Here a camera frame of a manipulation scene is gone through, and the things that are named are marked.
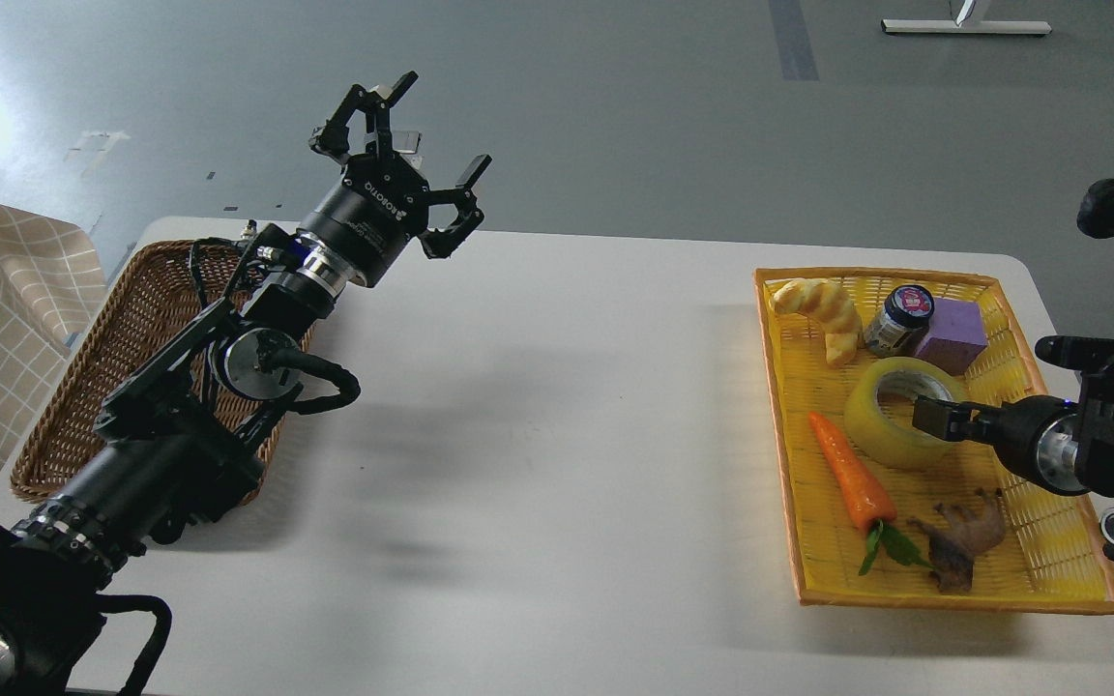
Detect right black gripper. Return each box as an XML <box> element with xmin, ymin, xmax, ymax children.
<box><xmin>912</xmin><ymin>395</ymin><xmax>1079</xmax><ymax>496</ymax></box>

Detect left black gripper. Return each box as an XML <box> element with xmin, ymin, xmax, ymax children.
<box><xmin>296</xmin><ymin>71</ymin><xmax>494</xmax><ymax>290</ymax></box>

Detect yellow tape roll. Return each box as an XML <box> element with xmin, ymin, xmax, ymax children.
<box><xmin>843</xmin><ymin>357</ymin><xmax>968</xmax><ymax>470</ymax></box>

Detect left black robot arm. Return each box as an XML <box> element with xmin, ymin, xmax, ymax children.
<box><xmin>0</xmin><ymin>71</ymin><xmax>491</xmax><ymax>695</ymax></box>

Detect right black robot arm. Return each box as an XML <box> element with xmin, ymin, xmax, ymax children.
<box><xmin>912</xmin><ymin>335</ymin><xmax>1114</xmax><ymax>561</ymax></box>

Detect purple foam block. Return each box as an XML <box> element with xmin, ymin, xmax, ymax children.
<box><xmin>909</xmin><ymin>297</ymin><xmax>987</xmax><ymax>376</ymax></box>

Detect small dark glass jar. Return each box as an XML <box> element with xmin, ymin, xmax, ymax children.
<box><xmin>863</xmin><ymin>283</ymin><xmax>934</xmax><ymax>357</ymax></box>

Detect toy orange carrot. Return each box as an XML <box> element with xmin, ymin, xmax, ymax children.
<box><xmin>807</xmin><ymin>411</ymin><xmax>932</xmax><ymax>576</ymax></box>

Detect yellow plastic basket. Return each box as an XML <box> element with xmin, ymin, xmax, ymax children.
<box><xmin>754</xmin><ymin>268</ymin><xmax>1114</xmax><ymax>617</ymax></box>

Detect toy croissant bread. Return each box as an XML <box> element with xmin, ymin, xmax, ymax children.
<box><xmin>773</xmin><ymin>278</ymin><xmax>864</xmax><ymax>367</ymax></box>

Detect brown wicker basket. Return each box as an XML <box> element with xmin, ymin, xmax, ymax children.
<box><xmin>11</xmin><ymin>241</ymin><xmax>316</xmax><ymax>507</ymax></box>

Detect white metal stand base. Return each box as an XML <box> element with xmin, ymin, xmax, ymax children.
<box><xmin>880</xmin><ymin>1</ymin><xmax>1052</xmax><ymax>37</ymax></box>

